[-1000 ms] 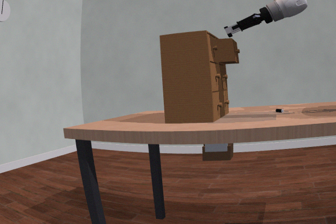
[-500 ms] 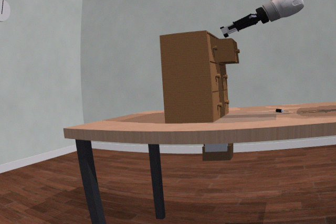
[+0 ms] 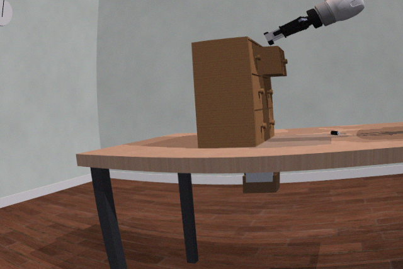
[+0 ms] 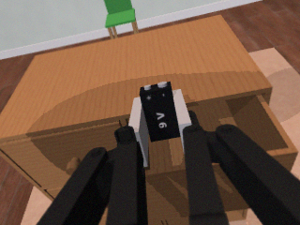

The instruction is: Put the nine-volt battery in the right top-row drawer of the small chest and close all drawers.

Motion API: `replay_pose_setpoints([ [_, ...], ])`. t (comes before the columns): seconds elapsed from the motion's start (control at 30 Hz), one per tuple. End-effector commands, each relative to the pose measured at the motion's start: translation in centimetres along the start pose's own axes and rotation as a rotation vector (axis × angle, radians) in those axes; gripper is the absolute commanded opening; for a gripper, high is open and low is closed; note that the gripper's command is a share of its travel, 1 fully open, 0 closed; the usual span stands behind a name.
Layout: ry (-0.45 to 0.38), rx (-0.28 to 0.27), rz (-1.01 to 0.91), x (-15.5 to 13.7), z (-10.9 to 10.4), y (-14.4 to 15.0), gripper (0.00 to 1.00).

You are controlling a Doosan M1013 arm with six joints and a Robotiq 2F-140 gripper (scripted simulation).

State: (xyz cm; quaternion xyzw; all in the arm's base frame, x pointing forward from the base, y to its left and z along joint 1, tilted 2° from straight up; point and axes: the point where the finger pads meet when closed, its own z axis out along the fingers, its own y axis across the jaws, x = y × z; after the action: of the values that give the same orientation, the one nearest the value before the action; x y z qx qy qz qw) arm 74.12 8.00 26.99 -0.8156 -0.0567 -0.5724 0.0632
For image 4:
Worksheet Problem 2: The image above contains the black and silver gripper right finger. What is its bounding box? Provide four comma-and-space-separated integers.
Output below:
172, 89, 300, 225

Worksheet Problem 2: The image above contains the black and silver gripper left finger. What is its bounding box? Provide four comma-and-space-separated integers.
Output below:
36, 97, 149, 225

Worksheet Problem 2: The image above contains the black 9v battery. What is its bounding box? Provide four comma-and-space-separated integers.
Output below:
140, 82, 180, 142

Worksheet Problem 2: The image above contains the brown wooden chest of drawers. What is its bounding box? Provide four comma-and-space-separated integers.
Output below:
0, 15, 273, 143

